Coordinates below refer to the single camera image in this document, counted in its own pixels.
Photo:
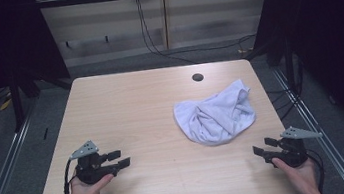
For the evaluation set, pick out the person's right hand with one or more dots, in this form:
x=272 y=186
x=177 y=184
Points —
x=303 y=175

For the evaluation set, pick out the white towel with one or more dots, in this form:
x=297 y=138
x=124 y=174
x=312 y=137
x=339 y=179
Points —
x=216 y=118

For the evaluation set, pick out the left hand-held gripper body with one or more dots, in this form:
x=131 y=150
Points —
x=89 y=171

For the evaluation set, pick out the yellow floor item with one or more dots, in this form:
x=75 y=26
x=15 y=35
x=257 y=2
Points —
x=5 y=105

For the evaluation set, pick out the black metal stand post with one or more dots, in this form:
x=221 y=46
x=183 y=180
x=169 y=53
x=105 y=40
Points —
x=289 y=68
x=17 y=104

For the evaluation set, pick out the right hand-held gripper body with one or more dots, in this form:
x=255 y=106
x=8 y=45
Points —
x=293 y=155

